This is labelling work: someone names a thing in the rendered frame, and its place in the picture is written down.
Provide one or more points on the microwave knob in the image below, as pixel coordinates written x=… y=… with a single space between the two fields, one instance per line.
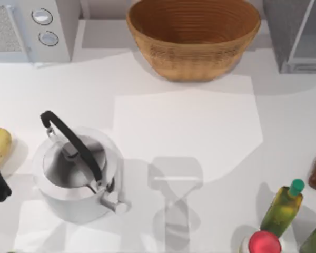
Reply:
x=48 y=38
x=41 y=16

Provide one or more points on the yellow oil bottle green cap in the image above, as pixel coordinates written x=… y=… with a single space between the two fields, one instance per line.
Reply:
x=283 y=208

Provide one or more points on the white bottle with red cap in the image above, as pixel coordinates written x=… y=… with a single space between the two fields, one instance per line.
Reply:
x=263 y=242

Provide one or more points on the brown woven basket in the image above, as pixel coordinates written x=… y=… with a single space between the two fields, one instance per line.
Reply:
x=193 y=50

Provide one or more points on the pale microwave oven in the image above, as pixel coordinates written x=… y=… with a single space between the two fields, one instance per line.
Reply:
x=60 y=26

